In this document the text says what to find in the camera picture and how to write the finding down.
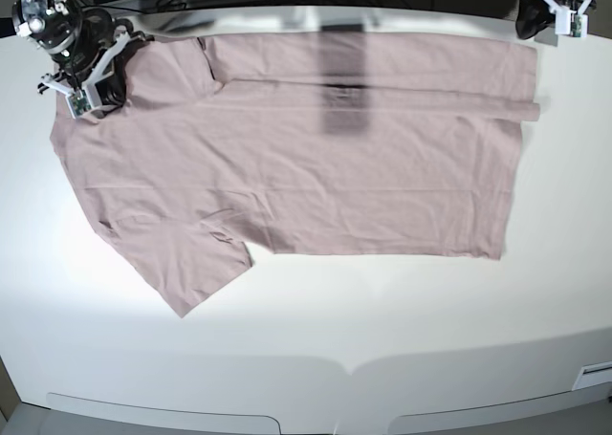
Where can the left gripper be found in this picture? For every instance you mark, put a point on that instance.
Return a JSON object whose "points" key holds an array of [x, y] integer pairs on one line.
{"points": [[532, 18]]}

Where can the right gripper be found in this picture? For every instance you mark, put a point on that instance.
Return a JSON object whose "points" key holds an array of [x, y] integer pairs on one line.
{"points": [[77, 43]]}

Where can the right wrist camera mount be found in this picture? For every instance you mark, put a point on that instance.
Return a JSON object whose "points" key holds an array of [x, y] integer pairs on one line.
{"points": [[82, 97]]}

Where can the pink T-shirt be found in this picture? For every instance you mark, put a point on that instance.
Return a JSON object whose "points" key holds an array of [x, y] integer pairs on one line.
{"points": [[332, 143]]}

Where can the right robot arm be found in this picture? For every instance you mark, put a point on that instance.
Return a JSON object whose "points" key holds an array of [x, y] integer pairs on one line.
{"points": [[31, 18]]}

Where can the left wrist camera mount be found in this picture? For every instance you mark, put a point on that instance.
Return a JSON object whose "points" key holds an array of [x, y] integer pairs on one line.
{"points": [[570, 17]]}

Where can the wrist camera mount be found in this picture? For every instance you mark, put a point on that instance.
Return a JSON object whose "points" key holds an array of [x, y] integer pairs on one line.
{"points": [[570, 17], [82, 97]]}

